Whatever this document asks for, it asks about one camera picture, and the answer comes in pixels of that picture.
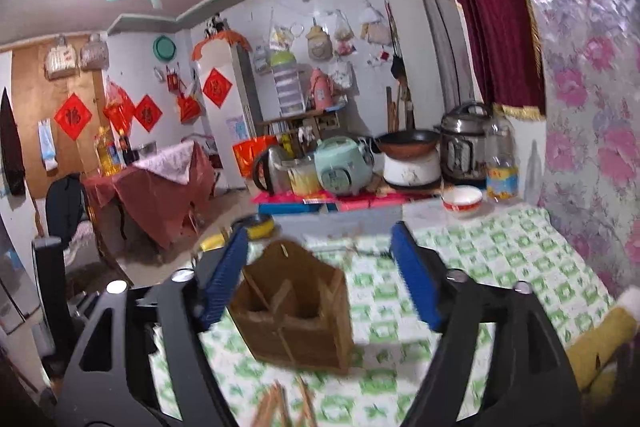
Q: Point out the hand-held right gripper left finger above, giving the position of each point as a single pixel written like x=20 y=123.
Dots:
x=225 y=279

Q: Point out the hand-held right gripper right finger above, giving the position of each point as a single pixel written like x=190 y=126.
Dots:
x=415 y=279

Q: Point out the wooden chopstick holder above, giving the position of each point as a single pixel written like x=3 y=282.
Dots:
x=295 y=337

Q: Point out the wooden chopstick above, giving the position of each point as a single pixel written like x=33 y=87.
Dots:
x=283 y=409
x=264 y=409
x=307 y=402

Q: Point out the black hanging utensils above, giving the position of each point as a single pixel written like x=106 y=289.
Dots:
x=398 y=64

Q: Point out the yellow electric frying pan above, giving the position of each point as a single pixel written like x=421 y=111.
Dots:
x=257 y=227

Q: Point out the red and white bowl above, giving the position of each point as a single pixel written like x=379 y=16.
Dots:
x=462 y=204

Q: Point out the green white checkered tablecloth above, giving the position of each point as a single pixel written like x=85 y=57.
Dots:
x=500 y=247

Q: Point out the pink and blue low table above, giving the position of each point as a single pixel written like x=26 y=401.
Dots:
x=300 y=207

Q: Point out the table with red cloth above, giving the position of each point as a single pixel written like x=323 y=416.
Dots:
x=150 y=207

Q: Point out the white induction cooker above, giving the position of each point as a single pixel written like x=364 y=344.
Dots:
x=412 y=172

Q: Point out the steel electric kettle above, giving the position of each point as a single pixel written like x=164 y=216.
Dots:
x=267 y=172

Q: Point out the orange red gift bag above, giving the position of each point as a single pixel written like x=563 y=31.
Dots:
x=252 y=157

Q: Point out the pale pink patterned cloth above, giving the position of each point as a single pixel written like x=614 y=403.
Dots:
x=167 y=162

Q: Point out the mint green rice cooker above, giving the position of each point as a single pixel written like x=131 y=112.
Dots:
x=342 y=169

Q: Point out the dark wok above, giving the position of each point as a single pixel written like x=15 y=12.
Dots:
x=405 y=144

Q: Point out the clear plastic oil bottle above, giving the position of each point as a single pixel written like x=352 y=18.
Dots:
x=501 y=172

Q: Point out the black pressure cooker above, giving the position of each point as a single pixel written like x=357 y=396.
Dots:
x=462 y=147

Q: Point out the white fridge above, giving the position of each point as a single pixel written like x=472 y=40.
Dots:
x=222 y=132

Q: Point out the small metal pot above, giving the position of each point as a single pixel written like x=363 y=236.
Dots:
x=147 y=150

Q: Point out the dark sauce bottle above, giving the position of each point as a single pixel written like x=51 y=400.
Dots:
x=127 y=152

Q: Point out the leaning wooden sticks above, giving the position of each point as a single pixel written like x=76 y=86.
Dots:
x=397 y=112

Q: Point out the yellow cooking oil jug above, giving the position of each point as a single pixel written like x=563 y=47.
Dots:
x=109 y=154

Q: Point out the red hanging bag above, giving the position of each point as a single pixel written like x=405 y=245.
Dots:
x=191 y=109

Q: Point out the black chair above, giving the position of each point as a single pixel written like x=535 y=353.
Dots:
x=65 y=202

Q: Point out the wooden shelf table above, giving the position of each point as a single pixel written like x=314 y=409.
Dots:
x=320 y=119

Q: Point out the red diamond paper on fridge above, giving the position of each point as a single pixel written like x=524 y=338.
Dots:
x=217 y=88

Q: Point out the clear plastic drawer tower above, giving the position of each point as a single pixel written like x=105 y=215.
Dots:
x=289 y=92

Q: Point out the red lantern decoration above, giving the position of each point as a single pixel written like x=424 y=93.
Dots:
x=119 y=107

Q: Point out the white and blue towel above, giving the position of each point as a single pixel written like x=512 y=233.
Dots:
x=49 y=147

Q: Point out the large red diamond paper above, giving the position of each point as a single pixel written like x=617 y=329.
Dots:
x=73 y=117

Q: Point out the green plastic bowl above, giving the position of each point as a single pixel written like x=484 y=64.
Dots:
x=282 y=58

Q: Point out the green round basin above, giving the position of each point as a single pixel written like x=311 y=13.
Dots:
x=166 y=48

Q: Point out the orange cloth cover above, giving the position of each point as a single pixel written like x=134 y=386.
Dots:
x=225 y=41

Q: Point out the hanging plastic bag yellow contents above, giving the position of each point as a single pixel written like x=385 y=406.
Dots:
x=280 y=38

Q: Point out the grey door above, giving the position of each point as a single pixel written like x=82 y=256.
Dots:
x=440 y=32

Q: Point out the black hanging cloth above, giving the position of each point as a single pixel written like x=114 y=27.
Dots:
x=11 y=147

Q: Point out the panda plush toy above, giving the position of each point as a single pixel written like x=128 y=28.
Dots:
x=217 y=27

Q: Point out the hanging clear plastic bag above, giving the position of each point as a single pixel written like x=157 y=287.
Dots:
x=344 y=37

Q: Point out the beige green hanging bag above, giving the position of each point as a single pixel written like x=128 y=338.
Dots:
x=318 y=44

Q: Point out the hanging white bag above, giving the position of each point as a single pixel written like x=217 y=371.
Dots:
x=375 y=27

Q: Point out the dark red curtain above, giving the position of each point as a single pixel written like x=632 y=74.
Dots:
x=495 y=32

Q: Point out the grey woven handbag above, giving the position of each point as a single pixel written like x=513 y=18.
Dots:
x=94 y=54

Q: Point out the beige woven handbag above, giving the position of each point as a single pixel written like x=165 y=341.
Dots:
x=62 y=59

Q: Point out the brown wooden door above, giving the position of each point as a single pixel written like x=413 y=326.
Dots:
x=30 y=72

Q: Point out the red diamond wall paper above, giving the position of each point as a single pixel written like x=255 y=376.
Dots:
x=146 y=113

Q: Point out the floral foil wall sheet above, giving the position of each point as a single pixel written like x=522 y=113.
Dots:
x=590 y=82

